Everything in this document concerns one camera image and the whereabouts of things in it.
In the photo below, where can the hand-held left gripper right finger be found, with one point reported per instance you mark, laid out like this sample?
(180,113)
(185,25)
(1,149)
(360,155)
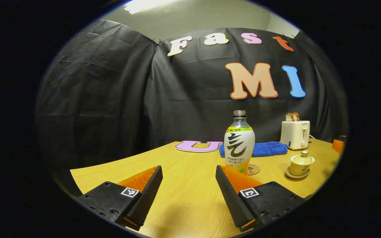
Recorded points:
(228,195)

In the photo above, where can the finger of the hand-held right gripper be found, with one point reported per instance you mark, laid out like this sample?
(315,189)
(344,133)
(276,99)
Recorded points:
(338,144)

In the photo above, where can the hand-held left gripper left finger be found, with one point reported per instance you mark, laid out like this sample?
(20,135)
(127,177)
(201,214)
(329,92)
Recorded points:
(150,195)

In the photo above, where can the round cork coaster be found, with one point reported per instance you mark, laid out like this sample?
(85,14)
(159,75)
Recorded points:
(255,169)

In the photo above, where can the white label water bottle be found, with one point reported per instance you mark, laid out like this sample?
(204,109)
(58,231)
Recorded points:
(239,145)

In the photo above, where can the white toaster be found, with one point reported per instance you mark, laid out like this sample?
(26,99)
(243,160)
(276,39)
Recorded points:
(293,134)

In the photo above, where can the bread slice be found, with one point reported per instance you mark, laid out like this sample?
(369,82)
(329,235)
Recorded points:
(296,116)
(289,117)

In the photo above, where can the pink paper cutout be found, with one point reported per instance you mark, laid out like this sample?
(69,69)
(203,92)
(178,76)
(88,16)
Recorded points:
(184,147)

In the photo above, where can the blue towel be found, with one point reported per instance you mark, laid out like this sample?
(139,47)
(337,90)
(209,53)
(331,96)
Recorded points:
(270,148)

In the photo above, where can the black backdrop cloth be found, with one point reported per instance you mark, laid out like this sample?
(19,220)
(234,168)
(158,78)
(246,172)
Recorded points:
(111,99)

